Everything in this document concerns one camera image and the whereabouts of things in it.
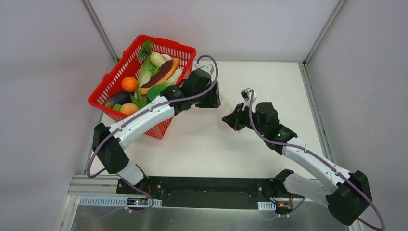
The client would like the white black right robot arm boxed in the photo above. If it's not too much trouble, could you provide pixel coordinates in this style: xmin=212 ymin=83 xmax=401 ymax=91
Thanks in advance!
xmin=222 ymin=102 xmax=372 ymax=226

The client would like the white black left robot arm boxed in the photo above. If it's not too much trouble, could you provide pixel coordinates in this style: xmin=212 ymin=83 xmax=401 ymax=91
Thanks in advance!
xmin=91 ymin=69 xmax=220 ymax=195

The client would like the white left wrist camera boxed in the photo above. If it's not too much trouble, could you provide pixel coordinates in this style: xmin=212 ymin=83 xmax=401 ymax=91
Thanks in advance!
xmin=194 ymin=63 xmax=215 ymax=75

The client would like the red plastic basket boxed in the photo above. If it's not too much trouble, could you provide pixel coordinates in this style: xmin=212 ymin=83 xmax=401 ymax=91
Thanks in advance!
xmin=88 ymin=35 xmax=196 ymax=122

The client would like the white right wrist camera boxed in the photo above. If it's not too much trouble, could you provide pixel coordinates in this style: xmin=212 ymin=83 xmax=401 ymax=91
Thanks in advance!
xmin=240 ymin=88 xmax=257 ymax=110

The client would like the aluminium frame rail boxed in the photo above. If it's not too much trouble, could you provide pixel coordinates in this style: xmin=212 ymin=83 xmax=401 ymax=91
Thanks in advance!
xmin=68 ymin=175 xmax=118 ymax=196

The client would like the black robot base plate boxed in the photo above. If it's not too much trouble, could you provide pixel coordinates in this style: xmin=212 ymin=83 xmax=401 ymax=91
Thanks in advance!
xmin=136 ymin=176 xmax=290 ymax=210

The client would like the green leafy lettuce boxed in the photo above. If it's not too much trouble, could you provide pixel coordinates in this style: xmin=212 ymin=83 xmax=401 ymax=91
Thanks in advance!
xmin=137 ymin=40 xmax=159 ymax=89

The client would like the purple eggplant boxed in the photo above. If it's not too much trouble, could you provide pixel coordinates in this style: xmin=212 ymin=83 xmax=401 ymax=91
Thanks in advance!
xmin=103 ymin=91 xmax=132 ymax=108

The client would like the yellow red peach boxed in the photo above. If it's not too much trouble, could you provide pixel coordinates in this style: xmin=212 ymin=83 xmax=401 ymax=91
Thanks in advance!
xmin=119 ymin=103 xmax=139 ymax=115

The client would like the orange tangerine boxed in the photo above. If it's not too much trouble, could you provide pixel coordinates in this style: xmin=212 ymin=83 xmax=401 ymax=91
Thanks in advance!
xmin=121 ymin=77 xmax=138 ymax=93

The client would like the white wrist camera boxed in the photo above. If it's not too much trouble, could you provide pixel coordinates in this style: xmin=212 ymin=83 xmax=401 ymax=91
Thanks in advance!
xmin=194 ymin=63 xmax=215 ymax=75
xmin=240 ymin=88 xmax=257 ymax=110

